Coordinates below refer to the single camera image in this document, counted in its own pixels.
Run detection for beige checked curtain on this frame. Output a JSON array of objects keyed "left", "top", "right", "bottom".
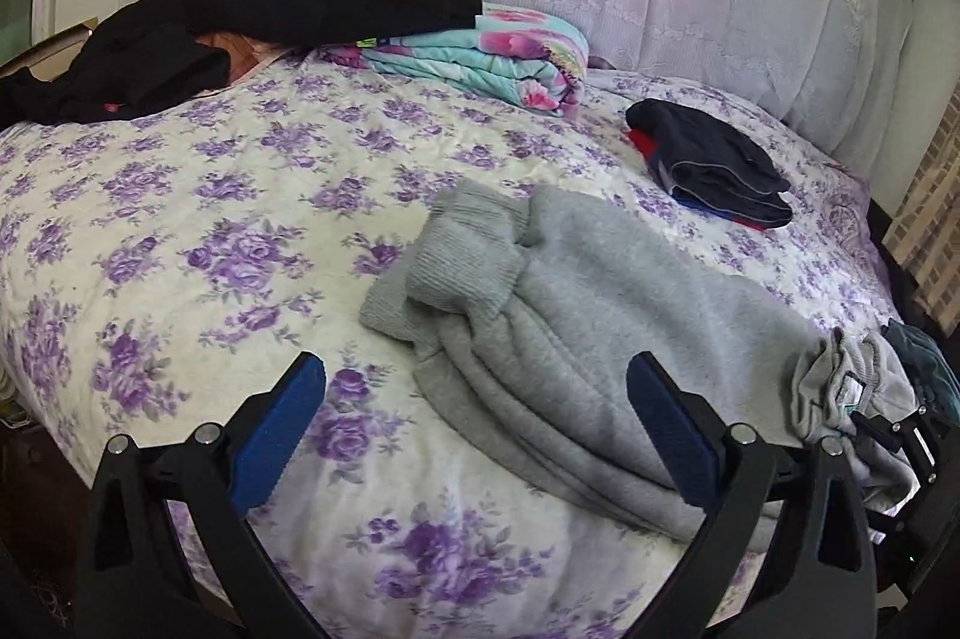
[{"left": 881, "top": 84, "right": 960, "bottom": 317}]

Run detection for black garment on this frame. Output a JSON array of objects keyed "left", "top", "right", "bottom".
[{"left": 0, "top": 0, "right": 485, "bottom": 126}]

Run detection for grey fleece pants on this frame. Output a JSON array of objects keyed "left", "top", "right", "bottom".
[{"left": 358, "top": 178, "right": 920, "bottom": 542}]

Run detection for teal cloth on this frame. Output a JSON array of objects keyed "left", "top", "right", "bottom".
[{"left": 881, "top": 318, "right": 960, "bottom": 426}]

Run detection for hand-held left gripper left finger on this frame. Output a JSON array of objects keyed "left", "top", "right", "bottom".
[{"left": 75, "top": 350, "right": 331, "bottom": 639}]

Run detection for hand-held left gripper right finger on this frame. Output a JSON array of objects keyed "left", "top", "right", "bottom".
[{"left": 626, "top": 350, "right": 878, "bottom": 639}]

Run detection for folded floral blanket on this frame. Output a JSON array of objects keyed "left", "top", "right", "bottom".
[{"left": 319, "top": 3, "right": 591, "bottom": 119}]

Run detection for purple floral bed cover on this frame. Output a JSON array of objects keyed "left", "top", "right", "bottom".
[{"left": 0, "top": 58, "right": 905, "bottom": 639}]

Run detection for pink cloth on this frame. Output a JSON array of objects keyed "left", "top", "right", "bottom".
[{"left": 191, "top": 31, "right": 292, "bottom": 86}]

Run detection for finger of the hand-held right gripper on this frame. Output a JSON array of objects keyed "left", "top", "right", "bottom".
[{"left": 851, "top": 405, "right": 940, "bottom": 488}]

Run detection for folded navy garment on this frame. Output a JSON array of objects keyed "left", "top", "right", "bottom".
[{"left": 625, "top": 99, "right": 794, "bottom": 227}]

